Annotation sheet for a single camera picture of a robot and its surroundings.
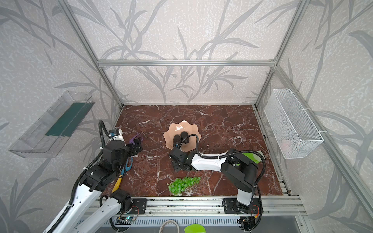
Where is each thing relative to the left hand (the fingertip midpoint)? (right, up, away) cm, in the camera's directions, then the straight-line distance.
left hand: (135, 136), depth 73 cm
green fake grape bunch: (+22, -27, +3) cm, 35 cm away
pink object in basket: (+77, -5, -1) cm, 77 cm away
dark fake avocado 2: (+18, -5, +23) cm, 30 cm away
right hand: (+19, -16, +15) cm, 29 cm away
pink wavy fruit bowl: (+17, +1, +29) cm, 33 cm away
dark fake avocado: (+23, -2, +25) cm, 34 cm away
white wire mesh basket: (+73, +2, -12) cm, 74 cm away
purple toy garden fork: (+3, -1, -9) cm, 10 cm away
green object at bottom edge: (+31, -43, -5) cm, 53 cm away
